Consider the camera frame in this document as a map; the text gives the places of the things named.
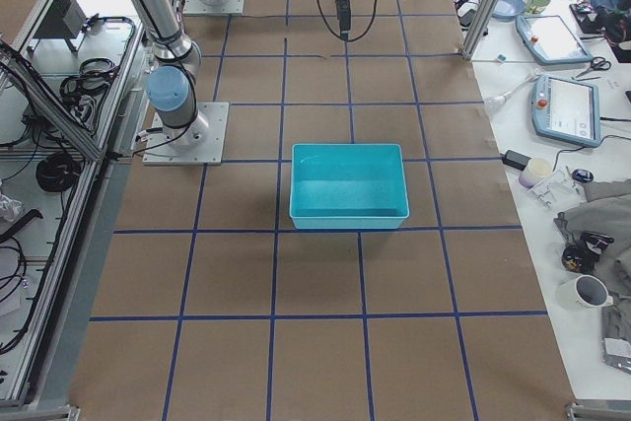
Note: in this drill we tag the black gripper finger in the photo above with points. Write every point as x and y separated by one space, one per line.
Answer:
347 16
340 9

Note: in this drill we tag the light blue plate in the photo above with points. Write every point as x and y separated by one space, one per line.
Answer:
507 10

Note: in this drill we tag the teal plastic bin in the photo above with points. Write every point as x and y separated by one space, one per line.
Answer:
348 187

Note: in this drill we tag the upper teach pendant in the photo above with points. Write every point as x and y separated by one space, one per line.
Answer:
549 39

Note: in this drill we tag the teach pendant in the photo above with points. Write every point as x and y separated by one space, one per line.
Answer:
549 39
566 110

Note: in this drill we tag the black power adapter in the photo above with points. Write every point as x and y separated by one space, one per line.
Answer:
515 160

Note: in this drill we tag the lower teach pendant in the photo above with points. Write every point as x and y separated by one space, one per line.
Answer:
566 110

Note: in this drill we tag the black scissors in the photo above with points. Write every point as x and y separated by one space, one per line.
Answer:
598 63

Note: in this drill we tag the grey cloth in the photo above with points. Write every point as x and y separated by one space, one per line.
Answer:
597 235

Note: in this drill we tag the white mug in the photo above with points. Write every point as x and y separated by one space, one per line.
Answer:
583 292

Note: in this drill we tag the aluminium frame post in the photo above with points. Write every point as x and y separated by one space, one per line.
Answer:
485 2

